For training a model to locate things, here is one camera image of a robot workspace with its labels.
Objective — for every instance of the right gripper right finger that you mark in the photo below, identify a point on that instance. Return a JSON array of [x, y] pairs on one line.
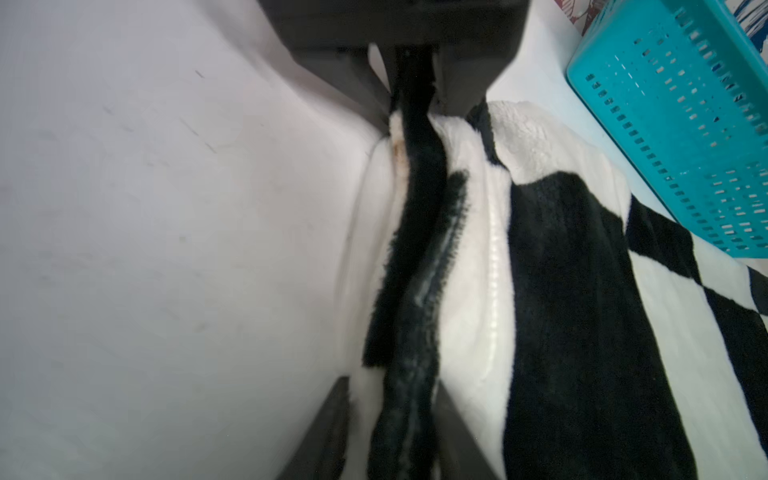
[[459, 456]]

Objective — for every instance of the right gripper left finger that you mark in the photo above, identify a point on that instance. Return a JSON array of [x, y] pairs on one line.
[[321, 453]]

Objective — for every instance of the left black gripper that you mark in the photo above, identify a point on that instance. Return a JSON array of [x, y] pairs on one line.
[[354, 46]]

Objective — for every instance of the black white checkered pillowcase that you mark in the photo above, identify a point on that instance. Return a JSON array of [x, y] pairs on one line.
[[580, 334]]

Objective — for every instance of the teal plastic basket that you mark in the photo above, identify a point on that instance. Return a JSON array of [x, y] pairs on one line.
[[682, 91]]

